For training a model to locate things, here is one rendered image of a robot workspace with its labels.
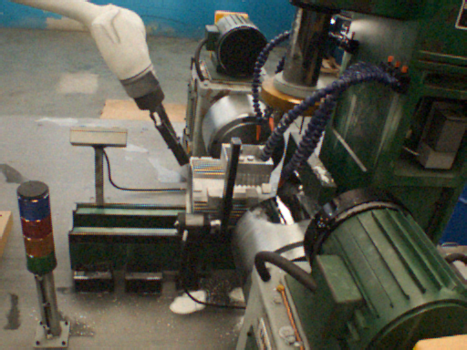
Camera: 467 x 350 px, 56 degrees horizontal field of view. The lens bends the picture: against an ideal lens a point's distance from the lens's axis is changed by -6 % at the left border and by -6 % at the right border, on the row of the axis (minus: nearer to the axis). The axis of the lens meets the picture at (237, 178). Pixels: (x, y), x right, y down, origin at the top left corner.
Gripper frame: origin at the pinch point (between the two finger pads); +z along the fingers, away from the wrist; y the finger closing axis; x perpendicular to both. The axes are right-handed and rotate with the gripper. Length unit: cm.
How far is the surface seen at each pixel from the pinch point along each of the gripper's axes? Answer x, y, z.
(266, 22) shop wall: -110, 544, 150
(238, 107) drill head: -19.6, 21.3, 4.8
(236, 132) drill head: -15.9, 14.7, 9.2
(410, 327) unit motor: -28, -79, -8
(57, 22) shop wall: 156, 544, 24
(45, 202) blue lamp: 20.2, -37.6, -22.4
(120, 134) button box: 15.9, 16.6, -5.2
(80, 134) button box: 26.4, 16.4, -10.9
